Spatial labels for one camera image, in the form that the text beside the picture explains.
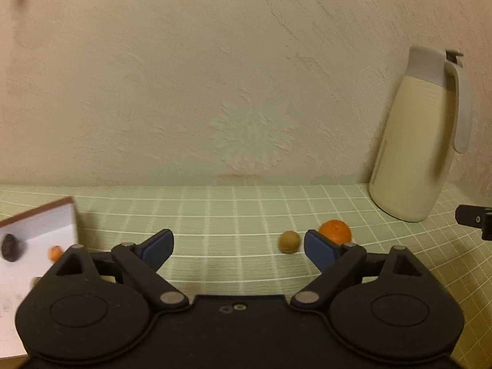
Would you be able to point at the small brown longan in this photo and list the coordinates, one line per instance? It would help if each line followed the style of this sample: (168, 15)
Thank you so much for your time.
(289, 242)

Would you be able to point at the brown cardboard box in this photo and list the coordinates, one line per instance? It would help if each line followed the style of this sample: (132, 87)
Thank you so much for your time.
(34, 223)

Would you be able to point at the wrinkled dark round fruit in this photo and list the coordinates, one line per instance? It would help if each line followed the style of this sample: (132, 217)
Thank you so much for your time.
(10, 248)

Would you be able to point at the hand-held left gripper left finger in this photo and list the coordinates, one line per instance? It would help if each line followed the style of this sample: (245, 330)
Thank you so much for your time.
(157, 248)

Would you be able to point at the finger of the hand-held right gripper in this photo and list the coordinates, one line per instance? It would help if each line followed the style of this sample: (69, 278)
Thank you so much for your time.
(474, 217)

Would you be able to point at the orange mandarin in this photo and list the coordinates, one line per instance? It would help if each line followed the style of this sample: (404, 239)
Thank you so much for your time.
(336, 230)

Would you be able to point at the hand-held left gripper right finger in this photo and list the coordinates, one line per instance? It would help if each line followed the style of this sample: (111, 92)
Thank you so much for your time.
(319, 250)

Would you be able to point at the cream thermos jug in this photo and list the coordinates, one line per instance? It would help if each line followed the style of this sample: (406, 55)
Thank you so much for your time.
(411, 142)

